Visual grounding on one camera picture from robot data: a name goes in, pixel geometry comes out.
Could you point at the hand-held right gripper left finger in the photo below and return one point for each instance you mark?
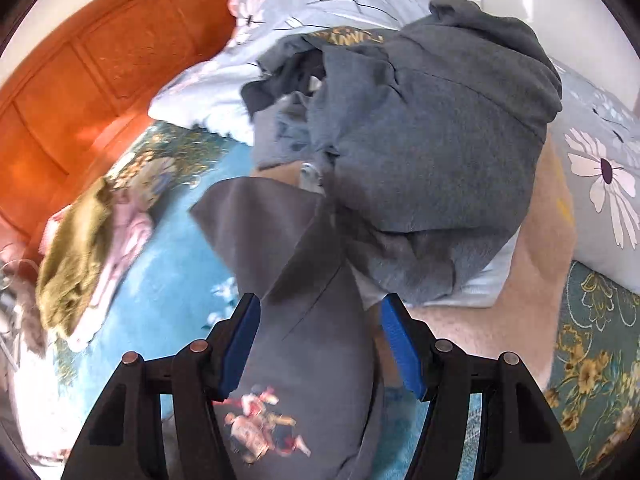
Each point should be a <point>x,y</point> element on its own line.
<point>241,347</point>

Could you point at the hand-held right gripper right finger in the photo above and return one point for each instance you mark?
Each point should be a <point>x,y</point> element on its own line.
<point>400,345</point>

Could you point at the grey garment with figure print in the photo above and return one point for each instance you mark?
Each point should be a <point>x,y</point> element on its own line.
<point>305,320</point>

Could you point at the blue floral bedsheet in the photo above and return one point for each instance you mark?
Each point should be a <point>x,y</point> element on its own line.
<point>175,240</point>

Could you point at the beige blanket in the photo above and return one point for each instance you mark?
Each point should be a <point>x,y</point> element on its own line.
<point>530,280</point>

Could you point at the pink cloth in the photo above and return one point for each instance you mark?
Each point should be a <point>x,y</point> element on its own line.
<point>117,250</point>

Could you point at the olive green cloth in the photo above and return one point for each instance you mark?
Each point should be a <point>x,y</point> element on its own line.
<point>75,265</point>

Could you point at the green floral bedspread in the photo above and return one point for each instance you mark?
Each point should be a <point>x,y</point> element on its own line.
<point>595,355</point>

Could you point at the grey sweatshirt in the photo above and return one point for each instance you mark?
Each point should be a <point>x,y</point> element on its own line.
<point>430,150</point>

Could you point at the grey floral pillow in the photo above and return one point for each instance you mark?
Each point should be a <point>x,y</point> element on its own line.
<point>600,170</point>

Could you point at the light blue floral pillow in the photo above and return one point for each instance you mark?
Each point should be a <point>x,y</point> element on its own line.
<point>260,55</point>

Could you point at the wooden headboard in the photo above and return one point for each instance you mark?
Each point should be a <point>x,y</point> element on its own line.
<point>85,75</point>

